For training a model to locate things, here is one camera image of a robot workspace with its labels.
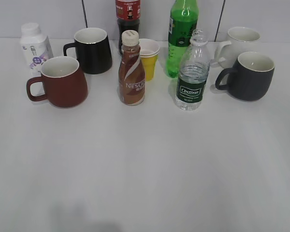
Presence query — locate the clear water bottle green label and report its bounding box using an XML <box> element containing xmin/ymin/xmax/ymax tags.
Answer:
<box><xmin>175</xmin><ymin>29</ymin><xmax>211</xmax><ymax>111</ymax></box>

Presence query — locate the red mug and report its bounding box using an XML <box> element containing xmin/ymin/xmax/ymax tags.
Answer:
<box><xmin>26</xmin><ymin>56</ymin><xmax>88</xmax><ymax>108</ymax></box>

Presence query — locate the black mug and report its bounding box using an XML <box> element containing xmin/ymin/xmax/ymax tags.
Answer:
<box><xmin>63</xmin><ymin>28</ymin><xmax>113</xmax><ymax>74</ymax></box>

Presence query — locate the dark grey mug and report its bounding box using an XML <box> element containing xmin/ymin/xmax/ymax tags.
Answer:
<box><xmin>215</xmin><ymin>52</ymin><xmax>275</xmax><ymax>102</ymax></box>

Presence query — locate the white mug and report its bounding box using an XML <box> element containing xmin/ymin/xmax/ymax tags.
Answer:
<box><xmin>214</xmin><ymin>27</ymin><xmax>261</xmax><ymax>68</ymax></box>

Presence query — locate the brown Nescafe coffee bottle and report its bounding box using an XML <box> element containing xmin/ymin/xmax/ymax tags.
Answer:
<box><xmin>118</xmin><ymin>30</ymin><xmax>145</xmax><ymax>105</ymax></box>

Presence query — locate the yellow paper cup stack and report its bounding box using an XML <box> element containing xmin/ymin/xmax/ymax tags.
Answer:
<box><xmin>139</xmin><ymin>39</ymin><xmax>160</xmax><ymax>81</ymax></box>

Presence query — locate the dark cola bottle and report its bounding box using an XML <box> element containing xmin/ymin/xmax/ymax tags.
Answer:
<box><xmin>116</xmin><ymin>0</ymin><xmax>141</xmax><ymax>55</ymax></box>

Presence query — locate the green soda bottle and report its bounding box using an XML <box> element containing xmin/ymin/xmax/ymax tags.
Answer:
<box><xmin>166</xmin><ymin>0</ymin><xmax>199</xmax><ymax>78</ymax></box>

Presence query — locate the white yogurt drink bottle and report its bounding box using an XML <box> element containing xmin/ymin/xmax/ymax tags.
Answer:
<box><xmin>20</xmin><ymin>23</ymin><xmax>54</xmax><ymax>77</ymax></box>

